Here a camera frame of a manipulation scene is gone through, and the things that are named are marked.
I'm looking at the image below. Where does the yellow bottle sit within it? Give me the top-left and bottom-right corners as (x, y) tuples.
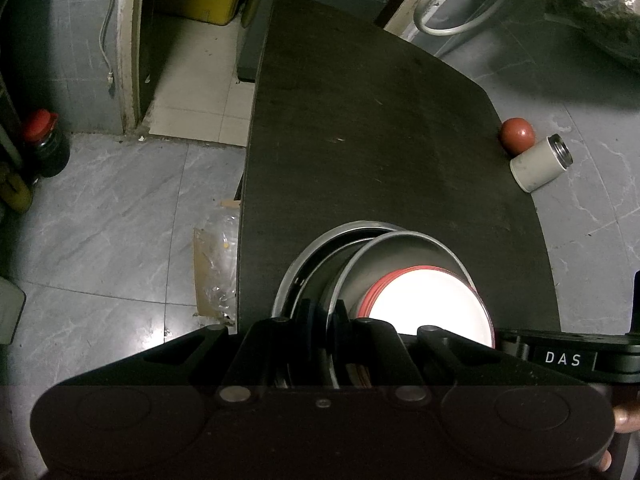
(0, 159), (34, 214)

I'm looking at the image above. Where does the clear plastic bag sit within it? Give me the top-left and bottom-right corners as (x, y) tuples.
(499, 0), (640, 63)

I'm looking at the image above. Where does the white thermos cup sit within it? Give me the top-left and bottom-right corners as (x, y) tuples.
(509, 133), (573, 194)

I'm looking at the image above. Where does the deep steel bowl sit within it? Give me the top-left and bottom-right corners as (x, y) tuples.
(326, 230), (497, 391)

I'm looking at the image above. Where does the dark bottle with red cap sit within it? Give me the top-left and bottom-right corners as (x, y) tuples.
(21, 108), (72, 179)

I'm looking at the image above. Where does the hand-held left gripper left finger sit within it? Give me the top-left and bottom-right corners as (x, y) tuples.
(116, 299), (329, 407)

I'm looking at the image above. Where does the clear plastic wrap with cardboard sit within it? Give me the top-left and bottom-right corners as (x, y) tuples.
(193, 211), (243, 322)

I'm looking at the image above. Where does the white cable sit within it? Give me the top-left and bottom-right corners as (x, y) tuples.
(99, 0), (120, 100)

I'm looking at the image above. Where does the red tomato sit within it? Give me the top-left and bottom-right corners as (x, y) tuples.
(498, 117), (536, 156)

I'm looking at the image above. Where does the metal pot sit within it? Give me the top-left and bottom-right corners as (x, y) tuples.
(271, 219), (407, 391)

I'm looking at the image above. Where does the person's right hand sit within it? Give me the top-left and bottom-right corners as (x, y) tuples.
(596, 403), (640, 474)

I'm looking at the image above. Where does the steel plate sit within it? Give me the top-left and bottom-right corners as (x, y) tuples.
(289, 236), (383, 391)

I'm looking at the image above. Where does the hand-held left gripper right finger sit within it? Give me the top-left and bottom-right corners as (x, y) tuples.
(329, 299), (590, 407)

